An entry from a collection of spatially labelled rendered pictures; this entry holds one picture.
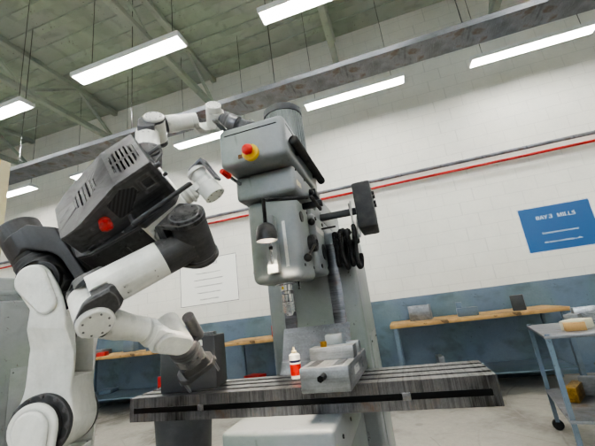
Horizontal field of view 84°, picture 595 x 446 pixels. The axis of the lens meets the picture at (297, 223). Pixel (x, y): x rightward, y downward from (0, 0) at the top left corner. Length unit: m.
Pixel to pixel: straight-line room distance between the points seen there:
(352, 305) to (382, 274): 3.85
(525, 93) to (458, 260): 2.84
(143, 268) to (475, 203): 5.27
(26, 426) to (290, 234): 0.86
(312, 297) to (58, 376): 1.02
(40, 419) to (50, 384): 0.08
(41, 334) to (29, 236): 0.27
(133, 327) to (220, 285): 5.33
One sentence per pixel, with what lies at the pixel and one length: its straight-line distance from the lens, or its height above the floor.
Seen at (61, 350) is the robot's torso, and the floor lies 1.18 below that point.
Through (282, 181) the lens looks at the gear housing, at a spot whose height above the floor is 1.67.
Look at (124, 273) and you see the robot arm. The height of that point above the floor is 1.33.
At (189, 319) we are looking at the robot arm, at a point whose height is 1.22.
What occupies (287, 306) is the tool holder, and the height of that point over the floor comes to 1.22.
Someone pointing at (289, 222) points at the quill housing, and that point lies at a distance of 1.22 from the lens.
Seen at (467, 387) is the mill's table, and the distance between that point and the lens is 1.14.
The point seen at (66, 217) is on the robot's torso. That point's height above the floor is 1.50.
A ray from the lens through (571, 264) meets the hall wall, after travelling 5.88.
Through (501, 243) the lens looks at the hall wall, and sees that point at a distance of 5.66.
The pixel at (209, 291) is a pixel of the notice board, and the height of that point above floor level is 1.75.
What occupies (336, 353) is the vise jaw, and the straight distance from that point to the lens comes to 1.16.
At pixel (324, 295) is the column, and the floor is 1.26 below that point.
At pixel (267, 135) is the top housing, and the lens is 1.22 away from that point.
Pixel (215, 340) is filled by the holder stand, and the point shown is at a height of 1.13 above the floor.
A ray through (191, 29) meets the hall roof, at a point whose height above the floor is 6.18.
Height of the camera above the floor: 1.20
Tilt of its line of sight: 15 degrees up
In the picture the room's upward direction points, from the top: 7 degrees counter-clockwise
